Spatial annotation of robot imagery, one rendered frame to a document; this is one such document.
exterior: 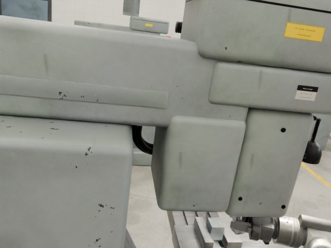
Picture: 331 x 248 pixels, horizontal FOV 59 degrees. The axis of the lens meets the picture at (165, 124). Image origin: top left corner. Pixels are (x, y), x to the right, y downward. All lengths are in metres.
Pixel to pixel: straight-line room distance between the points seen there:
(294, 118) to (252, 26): 0.26
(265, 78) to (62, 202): 0.50
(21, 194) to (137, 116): 0.27
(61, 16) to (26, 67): 6.73
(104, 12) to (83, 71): 6.63
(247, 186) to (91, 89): 0.46
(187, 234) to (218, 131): 0.62
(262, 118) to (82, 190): 0.44
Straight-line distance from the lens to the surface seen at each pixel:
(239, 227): 0.97
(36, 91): 0.66
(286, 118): 0.77
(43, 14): 7.40
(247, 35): 0.65
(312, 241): 1.01
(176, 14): 7.34
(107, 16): 7.25
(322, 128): 5.77
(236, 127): 0.70
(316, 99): 0.77
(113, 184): 0.58
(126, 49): 0.62
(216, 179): 0.74
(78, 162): 0.57
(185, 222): 1.43
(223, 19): 0.63
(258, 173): 0.80
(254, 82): 0.68
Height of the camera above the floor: 1.78
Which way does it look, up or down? 18 degrees down
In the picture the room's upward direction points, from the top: 8 degrees clockwise
